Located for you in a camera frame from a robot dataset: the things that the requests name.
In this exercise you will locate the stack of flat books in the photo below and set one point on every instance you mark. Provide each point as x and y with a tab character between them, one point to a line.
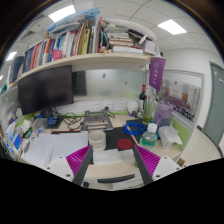
126	40

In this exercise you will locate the black mouse pad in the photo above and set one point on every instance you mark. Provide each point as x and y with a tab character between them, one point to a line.
112	136

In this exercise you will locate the clear plastic water bottle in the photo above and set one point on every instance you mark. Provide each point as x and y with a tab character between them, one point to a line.
149	138

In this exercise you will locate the row of upright books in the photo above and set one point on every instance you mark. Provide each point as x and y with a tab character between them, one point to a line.
77	36

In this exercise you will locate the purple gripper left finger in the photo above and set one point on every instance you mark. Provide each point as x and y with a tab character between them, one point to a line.
73	167

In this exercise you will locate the grey laptop stand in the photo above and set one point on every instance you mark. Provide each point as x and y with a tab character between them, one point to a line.
96	121

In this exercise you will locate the black computer monitor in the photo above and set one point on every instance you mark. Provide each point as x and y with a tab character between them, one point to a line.
46	89

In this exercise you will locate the grey door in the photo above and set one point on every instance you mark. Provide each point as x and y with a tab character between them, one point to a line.
214	125

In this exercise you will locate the white tissue pack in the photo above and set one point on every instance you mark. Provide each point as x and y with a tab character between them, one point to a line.
169	136

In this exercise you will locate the white paper cup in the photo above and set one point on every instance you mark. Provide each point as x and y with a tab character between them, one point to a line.
97	139

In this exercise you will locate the white folded paper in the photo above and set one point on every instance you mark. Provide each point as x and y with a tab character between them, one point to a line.
106	157

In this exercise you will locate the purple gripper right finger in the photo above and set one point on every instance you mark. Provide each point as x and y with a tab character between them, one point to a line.
152	167

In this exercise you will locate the dark wine bottle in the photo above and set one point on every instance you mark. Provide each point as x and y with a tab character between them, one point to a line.
142	98

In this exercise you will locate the purple plastic pitcher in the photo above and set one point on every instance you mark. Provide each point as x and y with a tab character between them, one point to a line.
163	114

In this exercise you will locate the pink cup on shelf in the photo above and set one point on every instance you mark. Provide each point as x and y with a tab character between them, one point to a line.
56	54

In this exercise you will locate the purple hanging pennant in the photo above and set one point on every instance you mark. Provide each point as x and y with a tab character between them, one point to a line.
156	72

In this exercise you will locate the white wall shelf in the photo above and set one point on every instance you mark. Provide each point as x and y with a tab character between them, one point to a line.
94	61

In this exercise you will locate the white paper sheets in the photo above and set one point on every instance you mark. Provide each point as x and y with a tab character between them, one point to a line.
47	147

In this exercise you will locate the group photo poster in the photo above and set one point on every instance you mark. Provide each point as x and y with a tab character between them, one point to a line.
182	96

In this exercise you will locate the red round coaster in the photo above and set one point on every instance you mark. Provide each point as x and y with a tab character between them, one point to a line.
124	144

